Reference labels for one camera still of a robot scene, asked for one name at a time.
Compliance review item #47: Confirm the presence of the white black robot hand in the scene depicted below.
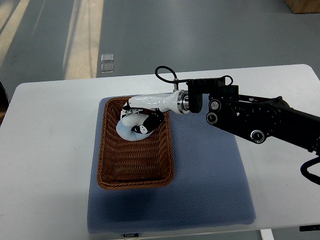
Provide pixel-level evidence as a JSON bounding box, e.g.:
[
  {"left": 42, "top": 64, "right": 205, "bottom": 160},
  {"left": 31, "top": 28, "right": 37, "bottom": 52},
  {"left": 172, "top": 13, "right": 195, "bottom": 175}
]
[{"left": 120, "top": 90, "right": 189, "bottom": 134}]

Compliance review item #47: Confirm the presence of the light blue plush toy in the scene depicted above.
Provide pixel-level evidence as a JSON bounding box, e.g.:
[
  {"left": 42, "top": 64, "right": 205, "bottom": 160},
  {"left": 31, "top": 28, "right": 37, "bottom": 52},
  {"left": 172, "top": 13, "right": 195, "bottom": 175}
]
[{"left": 116, "top": 113, "right": 153, "bottom": 141}]

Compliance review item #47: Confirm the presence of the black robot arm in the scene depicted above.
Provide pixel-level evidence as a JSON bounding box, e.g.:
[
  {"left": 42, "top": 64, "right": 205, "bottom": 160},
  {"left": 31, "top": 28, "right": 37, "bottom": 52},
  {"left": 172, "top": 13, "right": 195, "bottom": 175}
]
[{"left": 186, "top": 76, "right": 320, "bottom": 154}]

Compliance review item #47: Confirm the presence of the brown wicker basket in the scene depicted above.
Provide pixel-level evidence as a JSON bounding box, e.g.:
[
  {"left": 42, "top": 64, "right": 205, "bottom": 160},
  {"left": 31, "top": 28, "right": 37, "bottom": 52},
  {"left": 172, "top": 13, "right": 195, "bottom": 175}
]
[{"left": 96, "top": 96, "right": 175, "bottom": 190}]

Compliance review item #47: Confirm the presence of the lower metal floor plate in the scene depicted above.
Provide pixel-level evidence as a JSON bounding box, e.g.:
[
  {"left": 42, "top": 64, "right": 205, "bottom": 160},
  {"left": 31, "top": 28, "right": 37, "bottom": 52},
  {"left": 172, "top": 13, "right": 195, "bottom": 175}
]
[{"left": 100, "top": 63, "right": 114, "bottom": 73}]

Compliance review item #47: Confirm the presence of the metal floor plate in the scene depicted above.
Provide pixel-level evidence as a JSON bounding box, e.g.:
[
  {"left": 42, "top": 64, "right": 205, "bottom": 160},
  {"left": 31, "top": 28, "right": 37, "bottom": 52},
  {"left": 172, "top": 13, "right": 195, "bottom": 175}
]
[
  {"left": 100, "top": 63, "right": 114, "bottom": 73},
  {"left": 100, "top": 53, "right": 114, "bottom": 63}
]

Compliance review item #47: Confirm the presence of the upper metal floor plate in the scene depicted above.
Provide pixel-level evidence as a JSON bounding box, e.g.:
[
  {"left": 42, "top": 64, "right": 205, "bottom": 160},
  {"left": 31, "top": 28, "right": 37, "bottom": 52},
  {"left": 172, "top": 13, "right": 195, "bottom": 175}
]
[{"left": 100, "top": 53, "right": 114, "bottom": 63}]

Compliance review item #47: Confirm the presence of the blue textured mat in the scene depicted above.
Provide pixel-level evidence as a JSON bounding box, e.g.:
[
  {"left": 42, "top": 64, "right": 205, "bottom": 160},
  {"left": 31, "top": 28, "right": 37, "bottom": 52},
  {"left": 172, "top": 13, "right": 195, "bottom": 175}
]
[{"left": 87, "top": 106, "right": 256, "bottom": 234}]

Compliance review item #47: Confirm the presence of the dark object at left edge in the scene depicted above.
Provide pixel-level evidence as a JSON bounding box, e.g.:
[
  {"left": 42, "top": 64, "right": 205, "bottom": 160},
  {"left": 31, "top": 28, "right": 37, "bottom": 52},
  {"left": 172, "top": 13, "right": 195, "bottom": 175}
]
[{"left": 0, "top": 82, "right": 10, "bottom": 124}]

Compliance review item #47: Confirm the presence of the white table leg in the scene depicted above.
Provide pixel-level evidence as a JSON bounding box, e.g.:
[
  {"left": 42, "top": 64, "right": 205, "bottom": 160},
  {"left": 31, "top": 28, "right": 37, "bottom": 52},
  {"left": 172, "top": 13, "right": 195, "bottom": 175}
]
[{"left": 259, "top": 229, "right": 275, "bottom": 240}]

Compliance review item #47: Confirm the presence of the wooden box corner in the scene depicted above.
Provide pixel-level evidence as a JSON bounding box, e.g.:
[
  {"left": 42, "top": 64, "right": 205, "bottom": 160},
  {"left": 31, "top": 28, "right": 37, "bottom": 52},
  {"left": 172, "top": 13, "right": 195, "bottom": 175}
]
[{"left": 285, "top": 0, "right": 320, "bottom": 14}]

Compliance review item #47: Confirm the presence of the black part at bottom right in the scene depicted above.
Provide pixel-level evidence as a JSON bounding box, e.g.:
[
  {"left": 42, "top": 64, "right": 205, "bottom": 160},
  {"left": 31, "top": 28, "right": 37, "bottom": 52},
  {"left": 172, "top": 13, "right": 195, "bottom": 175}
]
[{"left": 299, "top": 224, "right": 320, "bottom": 232}]

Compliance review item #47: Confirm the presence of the black cable loop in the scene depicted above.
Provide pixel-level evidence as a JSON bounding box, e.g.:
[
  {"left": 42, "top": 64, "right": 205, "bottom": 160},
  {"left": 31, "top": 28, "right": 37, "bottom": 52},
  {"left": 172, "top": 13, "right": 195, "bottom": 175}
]
[{"left": 299, "top": 156, "right": 320, "bottom": 186}]

